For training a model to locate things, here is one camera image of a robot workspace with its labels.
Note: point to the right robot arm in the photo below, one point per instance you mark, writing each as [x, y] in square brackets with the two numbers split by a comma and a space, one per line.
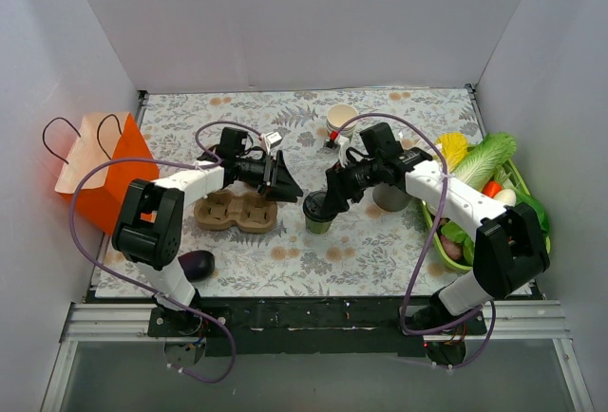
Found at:
[509, 247]

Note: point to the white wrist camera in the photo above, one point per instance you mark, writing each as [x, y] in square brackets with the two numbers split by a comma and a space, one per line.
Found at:
[339, 144]
[268, 141]

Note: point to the black plastic cup lid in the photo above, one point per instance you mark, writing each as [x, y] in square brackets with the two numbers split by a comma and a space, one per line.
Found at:
[313, 207]

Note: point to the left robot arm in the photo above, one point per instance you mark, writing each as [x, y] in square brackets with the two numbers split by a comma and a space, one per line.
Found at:
[148, 230]

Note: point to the floral tablecloth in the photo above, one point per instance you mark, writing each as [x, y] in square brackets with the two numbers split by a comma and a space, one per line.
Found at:
[367, 251]

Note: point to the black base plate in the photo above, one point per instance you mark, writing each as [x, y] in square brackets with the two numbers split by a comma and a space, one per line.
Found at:
[296, 325]

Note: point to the napa cabbage toy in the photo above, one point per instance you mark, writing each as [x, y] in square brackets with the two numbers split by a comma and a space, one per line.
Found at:
[483, 161]

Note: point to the brown cardboard cup carrier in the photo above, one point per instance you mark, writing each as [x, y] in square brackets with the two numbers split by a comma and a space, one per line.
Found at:
[250, 212]

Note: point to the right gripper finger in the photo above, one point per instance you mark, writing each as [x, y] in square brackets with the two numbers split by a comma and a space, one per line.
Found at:
[325, 202]
[339, 200]

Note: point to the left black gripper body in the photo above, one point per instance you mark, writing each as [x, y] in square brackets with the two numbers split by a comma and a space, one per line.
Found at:
[275, 174]

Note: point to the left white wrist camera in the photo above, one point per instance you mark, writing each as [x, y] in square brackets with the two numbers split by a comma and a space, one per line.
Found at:
[268, 141]

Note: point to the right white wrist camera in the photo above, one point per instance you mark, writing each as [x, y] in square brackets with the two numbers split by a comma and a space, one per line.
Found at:
[339, 144]

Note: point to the green paper cup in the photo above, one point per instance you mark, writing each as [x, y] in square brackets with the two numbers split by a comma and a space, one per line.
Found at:
[317, 226]

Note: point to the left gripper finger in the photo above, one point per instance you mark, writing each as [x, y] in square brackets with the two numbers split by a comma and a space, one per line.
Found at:
[284, 182]
[283, 193]

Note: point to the grey straw holder cup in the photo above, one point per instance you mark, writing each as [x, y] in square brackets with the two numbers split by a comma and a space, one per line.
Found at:
[389, 198]

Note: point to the white radish toy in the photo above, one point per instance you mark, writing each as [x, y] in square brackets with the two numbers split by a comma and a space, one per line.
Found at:
[507, 197]

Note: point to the pink sweet potato toy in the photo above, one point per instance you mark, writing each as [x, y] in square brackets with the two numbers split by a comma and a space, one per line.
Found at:
[453, 250]

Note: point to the green plastic basket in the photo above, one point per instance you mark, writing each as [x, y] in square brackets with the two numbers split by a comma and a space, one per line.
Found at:
[506, 186]

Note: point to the orange paper bag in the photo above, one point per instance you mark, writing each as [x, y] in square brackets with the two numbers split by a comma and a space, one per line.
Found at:
[107, 152]

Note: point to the aluminium frame rail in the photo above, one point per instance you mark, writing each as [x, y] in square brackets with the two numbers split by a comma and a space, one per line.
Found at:
[510, 320]

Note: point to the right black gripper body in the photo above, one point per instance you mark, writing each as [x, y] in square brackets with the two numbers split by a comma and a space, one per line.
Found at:
[343, 184]

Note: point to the orange carrot toy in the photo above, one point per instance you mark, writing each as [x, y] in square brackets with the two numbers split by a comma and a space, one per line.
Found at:
[492, 188]

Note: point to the purple eggplant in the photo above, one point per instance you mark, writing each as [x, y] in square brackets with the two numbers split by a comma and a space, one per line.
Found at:
[197, 265]

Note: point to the stack of paper cups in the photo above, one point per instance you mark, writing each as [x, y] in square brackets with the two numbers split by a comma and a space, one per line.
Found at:
[338, 115]

